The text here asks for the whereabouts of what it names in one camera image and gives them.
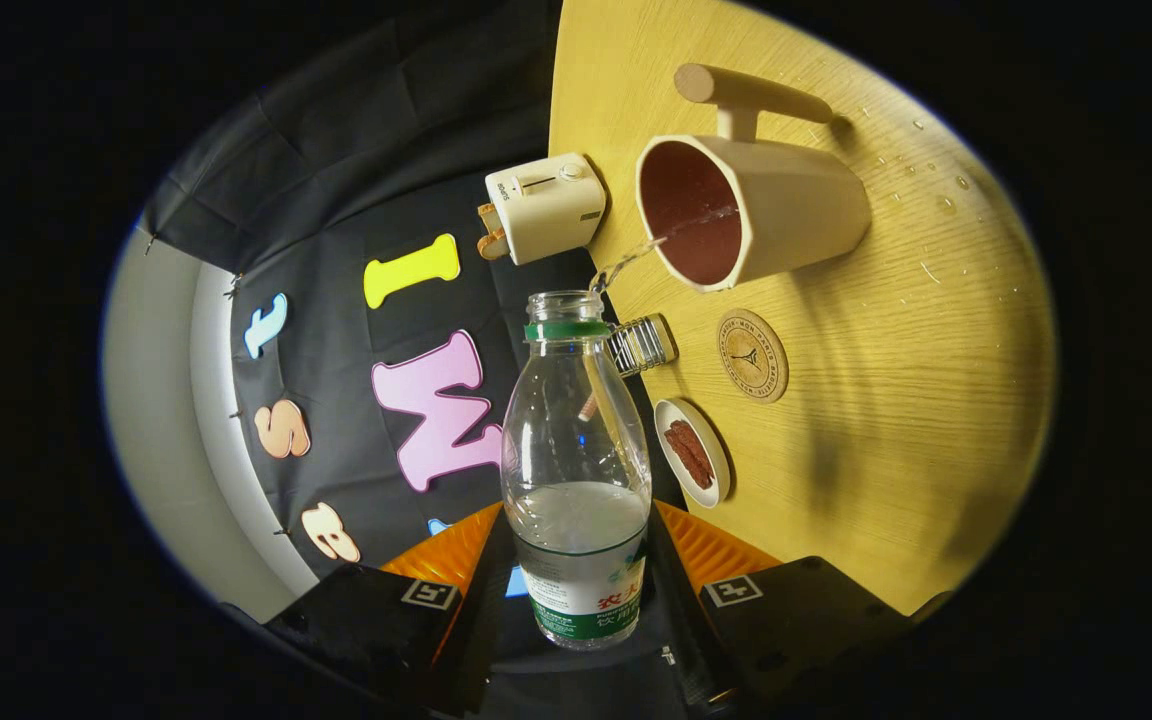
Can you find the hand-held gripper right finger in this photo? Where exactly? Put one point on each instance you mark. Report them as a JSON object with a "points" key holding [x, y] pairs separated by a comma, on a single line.
{"points": [[681, 620]]}

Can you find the black backdrop cloth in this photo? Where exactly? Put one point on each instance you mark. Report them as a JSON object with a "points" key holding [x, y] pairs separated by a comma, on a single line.
{"points": [[356, 200]]}

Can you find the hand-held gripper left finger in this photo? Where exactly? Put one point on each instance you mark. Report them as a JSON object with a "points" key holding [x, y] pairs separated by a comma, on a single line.
{"points": [[476, 630]]}

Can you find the round white plate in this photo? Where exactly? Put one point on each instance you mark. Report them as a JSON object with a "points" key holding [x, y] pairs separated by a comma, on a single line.
{"points": [[716, 485]]}

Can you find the white toaster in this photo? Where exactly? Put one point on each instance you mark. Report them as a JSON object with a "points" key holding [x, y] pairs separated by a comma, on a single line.
{"points": [[546, 210]]}

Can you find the brown meat piece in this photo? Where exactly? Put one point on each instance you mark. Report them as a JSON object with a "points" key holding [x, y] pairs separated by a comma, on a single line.
{"points": [[681, 438], [698, 470]]}

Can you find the round wooden coaster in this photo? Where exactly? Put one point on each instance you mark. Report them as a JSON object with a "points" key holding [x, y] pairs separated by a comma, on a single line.
{"points": [[753, 355]]}

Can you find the bread slice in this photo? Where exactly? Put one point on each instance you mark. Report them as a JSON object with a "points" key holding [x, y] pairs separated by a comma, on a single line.
{"points": [[486, 216], [494, 246]]}

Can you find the wooden table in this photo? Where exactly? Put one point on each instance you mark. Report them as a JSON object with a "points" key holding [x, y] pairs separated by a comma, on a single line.
{"points": [[886, 400]]}

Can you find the clear plastic juice bottle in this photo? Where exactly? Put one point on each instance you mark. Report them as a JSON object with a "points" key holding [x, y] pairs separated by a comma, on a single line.
{"points": [[576, 560]]}

